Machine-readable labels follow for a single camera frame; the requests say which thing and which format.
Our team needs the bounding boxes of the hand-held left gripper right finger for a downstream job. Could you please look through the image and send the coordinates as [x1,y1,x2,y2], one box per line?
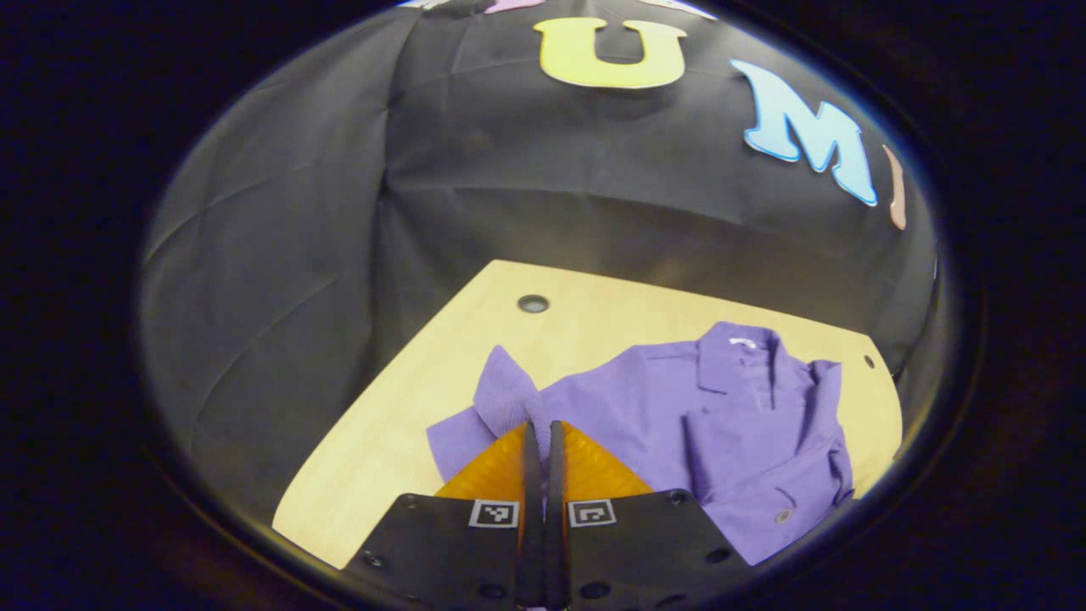
[546,420,756,611]

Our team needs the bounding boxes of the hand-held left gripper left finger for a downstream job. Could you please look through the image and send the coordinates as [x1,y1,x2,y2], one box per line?
[339,420,545,611]

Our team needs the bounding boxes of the purple button shirt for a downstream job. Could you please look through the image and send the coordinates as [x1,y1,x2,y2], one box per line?
[426,321,856,567]

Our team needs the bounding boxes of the black backdrop cloth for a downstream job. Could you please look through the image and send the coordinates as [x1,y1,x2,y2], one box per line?
[138,0,941,531]

